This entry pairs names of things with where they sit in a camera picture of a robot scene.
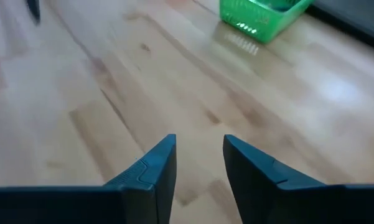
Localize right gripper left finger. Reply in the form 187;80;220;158
0;134;177;224

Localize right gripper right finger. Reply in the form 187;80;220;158
223;134;374;224

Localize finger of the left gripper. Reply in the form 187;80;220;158
26;0;42;26

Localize green plastic basket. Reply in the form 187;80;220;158
219;0;315;45

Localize black aluminium rig frame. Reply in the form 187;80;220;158
304;0;374;55

